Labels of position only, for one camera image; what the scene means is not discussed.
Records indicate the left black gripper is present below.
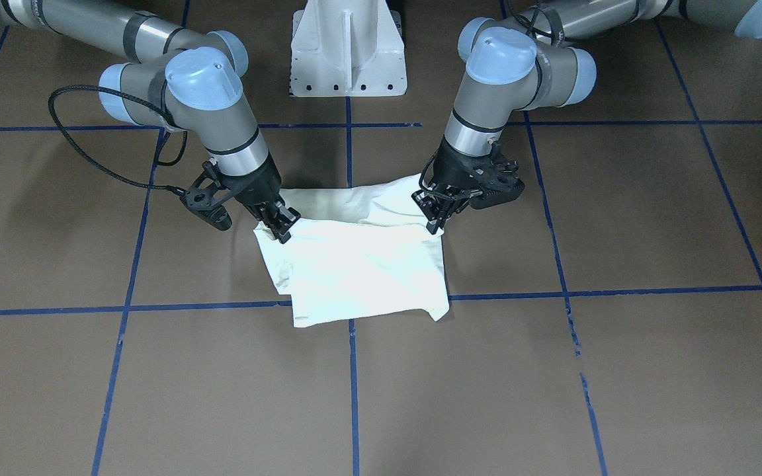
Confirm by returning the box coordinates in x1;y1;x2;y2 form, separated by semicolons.
411;139;525;235

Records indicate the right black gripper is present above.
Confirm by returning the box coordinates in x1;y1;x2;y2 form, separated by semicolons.
179;157;302;244

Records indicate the cream long-sleeve graphic shirt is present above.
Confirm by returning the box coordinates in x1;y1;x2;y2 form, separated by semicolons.
254;175;450;328

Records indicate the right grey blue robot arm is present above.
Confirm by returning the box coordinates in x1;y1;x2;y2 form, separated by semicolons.
0;1;300;243

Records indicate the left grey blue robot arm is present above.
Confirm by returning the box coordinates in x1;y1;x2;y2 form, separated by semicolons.
412;1;762;235

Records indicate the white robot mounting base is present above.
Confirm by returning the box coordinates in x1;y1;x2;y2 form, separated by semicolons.
288;1;408;99

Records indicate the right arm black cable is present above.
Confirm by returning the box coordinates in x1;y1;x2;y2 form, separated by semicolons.
48;85;190;198

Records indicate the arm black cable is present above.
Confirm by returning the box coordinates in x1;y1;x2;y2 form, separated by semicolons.
512;0;570;48
48;85;190;198

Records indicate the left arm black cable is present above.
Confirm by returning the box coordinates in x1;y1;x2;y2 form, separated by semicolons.
512;0;570;48

